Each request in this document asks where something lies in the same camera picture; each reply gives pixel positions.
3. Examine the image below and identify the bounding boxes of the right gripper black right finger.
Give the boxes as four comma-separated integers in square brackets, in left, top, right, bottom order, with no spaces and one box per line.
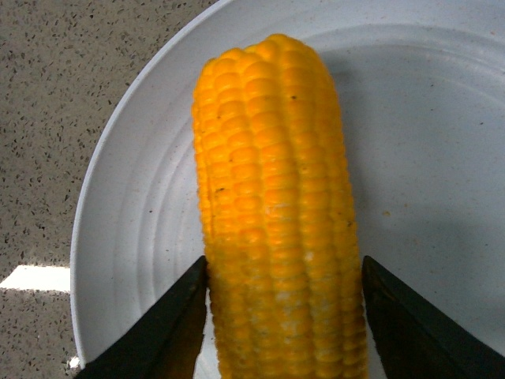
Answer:
[361,256,504,378]

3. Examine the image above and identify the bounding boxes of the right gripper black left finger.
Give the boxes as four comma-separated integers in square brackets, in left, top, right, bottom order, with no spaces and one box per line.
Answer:
[77,257,207,378]

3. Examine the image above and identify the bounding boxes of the yellow corn cob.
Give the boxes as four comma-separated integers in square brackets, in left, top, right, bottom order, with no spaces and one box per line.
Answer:
[192,34,368,378]

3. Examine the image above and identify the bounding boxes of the light blue plate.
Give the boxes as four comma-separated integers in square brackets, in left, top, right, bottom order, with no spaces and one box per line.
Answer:
[71,1,504,363]

